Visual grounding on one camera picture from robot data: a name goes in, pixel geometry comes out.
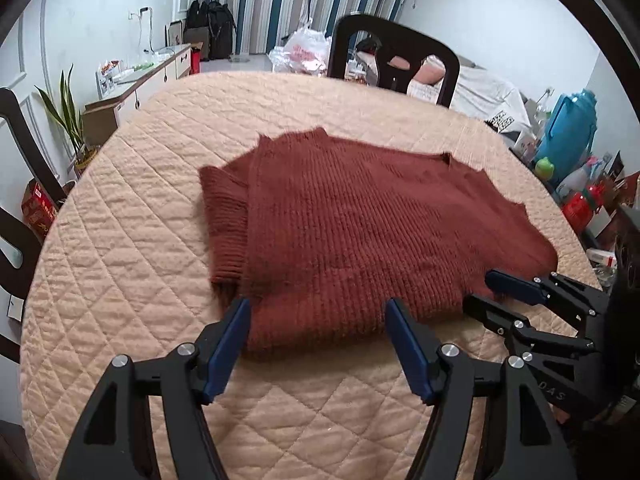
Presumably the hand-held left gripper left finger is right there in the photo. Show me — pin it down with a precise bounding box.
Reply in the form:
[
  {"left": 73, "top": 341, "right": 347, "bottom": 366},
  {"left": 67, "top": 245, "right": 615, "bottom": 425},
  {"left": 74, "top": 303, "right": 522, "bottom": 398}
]
[{"left": 55, "top": 297, "right": 252, "bottom": 480}]

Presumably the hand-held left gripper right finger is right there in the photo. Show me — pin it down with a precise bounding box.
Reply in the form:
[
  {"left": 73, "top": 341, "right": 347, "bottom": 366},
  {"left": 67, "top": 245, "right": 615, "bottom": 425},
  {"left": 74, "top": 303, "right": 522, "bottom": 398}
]
[{"left": 385, "top": 297, "right": 581, "bottom": 480}]

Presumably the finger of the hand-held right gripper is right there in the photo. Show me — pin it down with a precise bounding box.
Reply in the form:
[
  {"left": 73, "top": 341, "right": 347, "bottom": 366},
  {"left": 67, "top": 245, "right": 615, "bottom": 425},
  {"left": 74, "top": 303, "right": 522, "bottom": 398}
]
[
  {"left": 462, "top": 294, "right": 601, "bottom": 413},
  {"left": 485, "top": 269, "right": 610, "bottom": 337}
]

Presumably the rust red knit sweater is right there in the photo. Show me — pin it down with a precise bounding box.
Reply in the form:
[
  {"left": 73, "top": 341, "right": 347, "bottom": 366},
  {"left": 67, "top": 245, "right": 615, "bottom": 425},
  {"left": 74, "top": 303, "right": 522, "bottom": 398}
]
[{"left": 198, "top": 127, "right": 560, "bottom": 356}]

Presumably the red and white carton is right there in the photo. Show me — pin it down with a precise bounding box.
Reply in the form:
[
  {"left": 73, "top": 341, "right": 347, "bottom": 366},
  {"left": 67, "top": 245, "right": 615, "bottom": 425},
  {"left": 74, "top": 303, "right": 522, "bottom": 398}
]
[{"left": 587, "top": 247, "right": 619, "bottom": 269}]

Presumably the red plastic bottle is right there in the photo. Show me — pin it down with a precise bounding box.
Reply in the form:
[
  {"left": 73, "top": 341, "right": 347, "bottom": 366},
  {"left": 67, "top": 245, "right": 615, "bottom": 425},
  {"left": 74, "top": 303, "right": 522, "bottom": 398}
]
[{"left": 562, "top": 182, "right": 608, "bottom": 233}]

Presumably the white plastic bottle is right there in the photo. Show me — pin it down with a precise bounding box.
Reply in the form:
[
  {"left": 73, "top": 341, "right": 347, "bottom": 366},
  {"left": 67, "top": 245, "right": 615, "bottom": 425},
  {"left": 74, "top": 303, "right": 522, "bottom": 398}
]
[{"left": 556, "top": 167, "right": 589, "bottom": 201}]

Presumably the beige quilted blanket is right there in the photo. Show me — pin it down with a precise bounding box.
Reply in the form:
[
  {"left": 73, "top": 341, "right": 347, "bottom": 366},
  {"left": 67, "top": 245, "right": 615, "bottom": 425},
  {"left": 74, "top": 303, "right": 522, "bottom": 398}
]
[{"left": 20, "top": 71, "right": 621, "bottom": 480}]

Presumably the teal thermos jug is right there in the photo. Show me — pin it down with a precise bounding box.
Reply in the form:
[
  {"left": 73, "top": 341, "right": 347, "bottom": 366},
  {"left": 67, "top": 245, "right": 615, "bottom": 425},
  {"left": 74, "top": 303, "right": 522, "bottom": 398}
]
[{"left": 537, "top": 89, "right": 599, "bottom": 176}]

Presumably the bed with white sheet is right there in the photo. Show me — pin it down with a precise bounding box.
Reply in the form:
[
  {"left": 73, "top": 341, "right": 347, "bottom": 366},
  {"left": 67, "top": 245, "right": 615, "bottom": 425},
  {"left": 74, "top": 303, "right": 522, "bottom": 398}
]
[{"left": 407, "top": 52, "right": 531, "bottom": 133}]

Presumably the pink pillow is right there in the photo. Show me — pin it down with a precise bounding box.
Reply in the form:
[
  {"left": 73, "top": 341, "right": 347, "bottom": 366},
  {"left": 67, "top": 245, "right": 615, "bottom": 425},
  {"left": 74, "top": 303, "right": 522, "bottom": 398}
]
[{"left": 387, "top": 55, "right": 446, "bottom": 86}]

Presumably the dark wooden chair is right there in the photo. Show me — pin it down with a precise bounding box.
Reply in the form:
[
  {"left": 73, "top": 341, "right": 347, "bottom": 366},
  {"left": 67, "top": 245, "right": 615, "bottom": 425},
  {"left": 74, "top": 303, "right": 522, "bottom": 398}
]
[
  {"left": 327, "top": 14, "right": 461, "bottom": 108},
  {"left": 0, "top": 205, "right": 45, "bottom": 361},
  {"left": 0, "top": 87, "right": 68, "bottom": 206}
]

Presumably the red cardboard box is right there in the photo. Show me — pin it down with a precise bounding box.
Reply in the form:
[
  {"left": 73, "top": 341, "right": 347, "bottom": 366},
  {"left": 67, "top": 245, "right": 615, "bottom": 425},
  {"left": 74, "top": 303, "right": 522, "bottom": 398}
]
[{"left": 21, "top": 178, "right": 66, "bottom": 241}]

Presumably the white sideboard cabinet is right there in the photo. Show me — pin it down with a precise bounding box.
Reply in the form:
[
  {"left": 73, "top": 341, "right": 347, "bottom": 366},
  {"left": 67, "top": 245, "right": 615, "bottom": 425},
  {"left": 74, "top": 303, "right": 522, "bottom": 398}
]
[{"left": 82, "top": 42, "right": 193, "bottom": 133}]

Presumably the green potted plant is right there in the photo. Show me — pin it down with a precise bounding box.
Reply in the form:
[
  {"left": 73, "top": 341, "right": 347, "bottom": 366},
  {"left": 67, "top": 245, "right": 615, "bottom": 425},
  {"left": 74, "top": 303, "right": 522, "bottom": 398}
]
[{"left": 35, "top": 64, "right": 101, "bottom": 173}]

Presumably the clear plastic bag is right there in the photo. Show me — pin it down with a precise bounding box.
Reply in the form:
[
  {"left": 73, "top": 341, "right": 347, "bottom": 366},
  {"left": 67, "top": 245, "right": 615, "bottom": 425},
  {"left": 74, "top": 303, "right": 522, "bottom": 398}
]
[{"left": 268, "top": 45, "right": 301, "bottom": 74}]

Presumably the small printed box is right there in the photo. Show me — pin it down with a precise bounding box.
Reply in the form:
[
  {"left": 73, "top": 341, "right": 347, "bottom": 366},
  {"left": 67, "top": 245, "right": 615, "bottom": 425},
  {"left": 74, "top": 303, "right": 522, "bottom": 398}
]
[{"left": 96, "top": 58, "right": 124, "bottom": 99}]

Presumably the white plastic bag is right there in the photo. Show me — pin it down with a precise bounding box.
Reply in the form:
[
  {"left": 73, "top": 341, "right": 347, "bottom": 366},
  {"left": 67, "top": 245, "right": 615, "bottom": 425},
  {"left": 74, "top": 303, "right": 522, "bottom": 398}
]
[{"left": 282, "top": 17, "right": 331, "bottom": 75}]

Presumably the striped curtain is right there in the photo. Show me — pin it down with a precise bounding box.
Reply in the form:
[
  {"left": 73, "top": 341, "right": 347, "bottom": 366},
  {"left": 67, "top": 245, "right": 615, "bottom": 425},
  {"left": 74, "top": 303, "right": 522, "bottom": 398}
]
[{"left": 172, "top": 0, "right": 416, "bottom": 56}]

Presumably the picture frame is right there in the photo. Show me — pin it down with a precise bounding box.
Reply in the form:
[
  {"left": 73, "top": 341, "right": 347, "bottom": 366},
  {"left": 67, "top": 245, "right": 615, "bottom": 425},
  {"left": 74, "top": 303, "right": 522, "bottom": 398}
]
[{"left": 165, "top": 20, "right": 187, "bottom": 54}]

